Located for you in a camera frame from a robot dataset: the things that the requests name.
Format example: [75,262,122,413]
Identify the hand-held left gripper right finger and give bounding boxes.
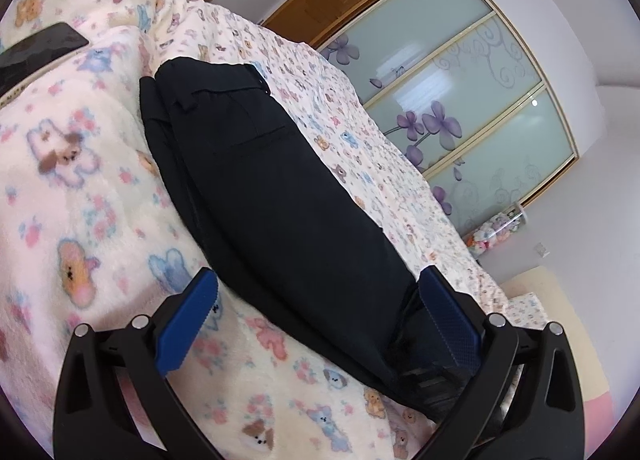
[419,266,587,460]

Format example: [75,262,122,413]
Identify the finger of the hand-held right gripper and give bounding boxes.
[397,362,473,424]

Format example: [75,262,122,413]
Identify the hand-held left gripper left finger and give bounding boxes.
[52,267,221,460]

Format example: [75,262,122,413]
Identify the black pants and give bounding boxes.
[139,56,481,423]

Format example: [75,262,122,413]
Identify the clear tube of plush toys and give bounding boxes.
[465,207,531,257]

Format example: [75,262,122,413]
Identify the cream headboard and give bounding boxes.
[500,265,617,391]

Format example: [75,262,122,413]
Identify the teddy bear fleece blanket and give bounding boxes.
[0,0,441,460]

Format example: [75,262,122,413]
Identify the small print bed sheet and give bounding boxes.
[150,0,508,321]

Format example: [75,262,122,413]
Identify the floral glass sliding wardrobe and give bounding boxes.
[310,0,581,241]

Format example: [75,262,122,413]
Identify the black smartphone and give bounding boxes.
[0,22,90,97]

